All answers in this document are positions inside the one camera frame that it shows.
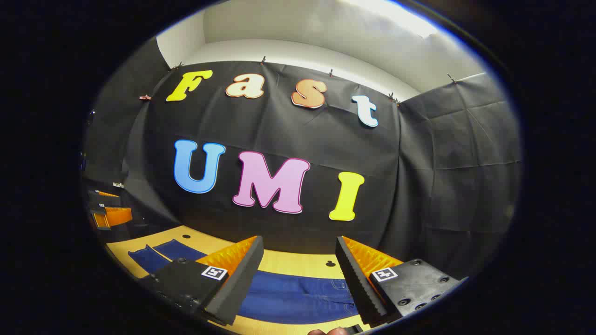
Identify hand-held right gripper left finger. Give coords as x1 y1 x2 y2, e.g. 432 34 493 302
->
139 235 264 326

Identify blue denim jeans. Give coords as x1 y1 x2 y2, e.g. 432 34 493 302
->
128 239 359 325

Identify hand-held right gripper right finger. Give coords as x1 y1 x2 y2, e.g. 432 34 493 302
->
335 235 469 327

